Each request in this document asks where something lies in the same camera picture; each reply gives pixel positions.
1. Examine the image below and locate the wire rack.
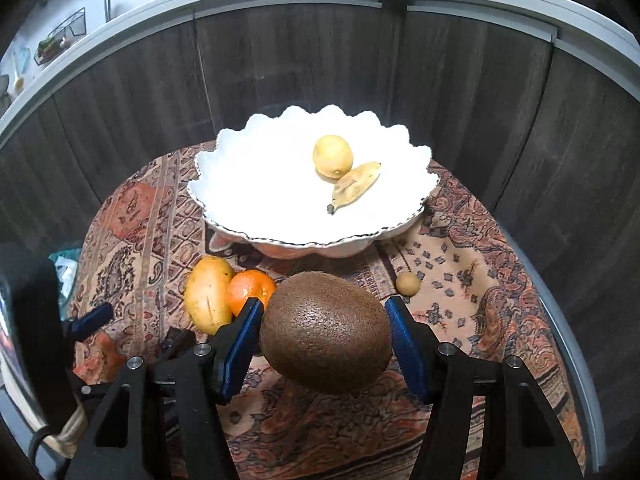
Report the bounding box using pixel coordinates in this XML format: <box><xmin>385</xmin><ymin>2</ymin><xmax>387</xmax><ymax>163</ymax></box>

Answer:
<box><xmin>33</xmin><ymin>7</ymin><xmax>87</xmax><ymax>65</ymax></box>

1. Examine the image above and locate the orange tangerine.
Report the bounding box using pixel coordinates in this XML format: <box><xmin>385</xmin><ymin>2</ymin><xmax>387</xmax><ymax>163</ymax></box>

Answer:
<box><xmin>226</xmin><ymin>269</ymin><xmax>277</xmax><ymax>318</ymax></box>

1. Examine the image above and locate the crumpled plastic bag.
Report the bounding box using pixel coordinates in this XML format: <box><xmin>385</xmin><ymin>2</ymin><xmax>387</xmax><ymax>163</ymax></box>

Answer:
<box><xmin>49</xmin><ymin>249</ymin><xmax>82</xmax><ymax>308</ymax></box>

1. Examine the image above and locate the dark wood kitchen counter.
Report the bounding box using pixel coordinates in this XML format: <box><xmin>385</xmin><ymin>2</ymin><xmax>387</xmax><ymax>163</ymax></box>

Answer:
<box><xmin>0</xmin><ymin>0</ymin><xmax>640</xmax><ymax>480</ymax></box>

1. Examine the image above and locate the small brown longan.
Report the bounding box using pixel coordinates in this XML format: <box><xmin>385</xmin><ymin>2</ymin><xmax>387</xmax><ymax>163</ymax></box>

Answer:
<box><xmin>395</xmin><ymin>272</ymin><xmax>421</xmax><ymax>296</ymax></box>

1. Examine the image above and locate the small yellow banana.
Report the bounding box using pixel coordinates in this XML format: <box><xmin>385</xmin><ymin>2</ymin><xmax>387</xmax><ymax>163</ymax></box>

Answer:
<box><xmin>327</xmin><ymin>161</ymin><xmax>382</xmax><ymax>215</ymax></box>

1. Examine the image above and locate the brown kiwi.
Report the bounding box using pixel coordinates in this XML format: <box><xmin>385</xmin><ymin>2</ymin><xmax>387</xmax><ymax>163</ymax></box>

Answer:
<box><xmin>258</xmin><ymin>271</ymin><xmax>394</xmax><ymax>394</ymax></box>

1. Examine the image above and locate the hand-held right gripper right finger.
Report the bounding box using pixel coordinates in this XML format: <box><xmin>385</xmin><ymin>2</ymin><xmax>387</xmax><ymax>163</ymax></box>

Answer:
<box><xmin>384</xmin><ymin>295</ymin><xmax>583</xmax><ymax>480</ymax></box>

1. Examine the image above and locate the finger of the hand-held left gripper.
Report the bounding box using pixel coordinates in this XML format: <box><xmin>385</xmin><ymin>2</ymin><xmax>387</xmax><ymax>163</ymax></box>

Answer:
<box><xmin>62</xmin><ymin>302</ymin><xmax>115</xmax><ymax>343</ymax></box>
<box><xmin>157</xmin><ymin>327</ymin><xmax>197</xmax><ymax>363</ymax></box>

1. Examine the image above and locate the patterned tablecloth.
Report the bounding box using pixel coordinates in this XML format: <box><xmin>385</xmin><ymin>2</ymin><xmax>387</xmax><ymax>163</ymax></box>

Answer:
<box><xmin>60</xmin><ymin>140</ymin><xmax>586</xmax><ymax>480</ymax></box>

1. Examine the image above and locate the yellow lemon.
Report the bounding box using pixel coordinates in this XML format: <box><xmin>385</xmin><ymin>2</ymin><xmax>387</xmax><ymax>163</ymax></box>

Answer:
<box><xmin>313</xmin><ymin>134</ymin><xmax>354</xmax><ymax>180</ymax></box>

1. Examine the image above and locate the yellow mango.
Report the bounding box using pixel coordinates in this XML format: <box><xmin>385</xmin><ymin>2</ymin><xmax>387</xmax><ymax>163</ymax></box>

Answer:
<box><xmin>184</xmin><ymin>255</ymin><xmax>236</xmax><ymax>336</ymax></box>

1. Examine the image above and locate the white scalloped bowl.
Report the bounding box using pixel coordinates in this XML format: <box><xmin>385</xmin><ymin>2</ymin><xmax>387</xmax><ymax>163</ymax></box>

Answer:
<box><xmin>187</xmin><ymin>104</ymin><xmax>443</xmax><ymax>261</ymax></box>

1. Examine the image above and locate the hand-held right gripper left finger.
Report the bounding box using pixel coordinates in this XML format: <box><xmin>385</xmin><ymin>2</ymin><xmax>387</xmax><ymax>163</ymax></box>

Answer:
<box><xmin>65</xmin><ymin>296</ymin><xmax>266</xmax><ymax>480</ymax></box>

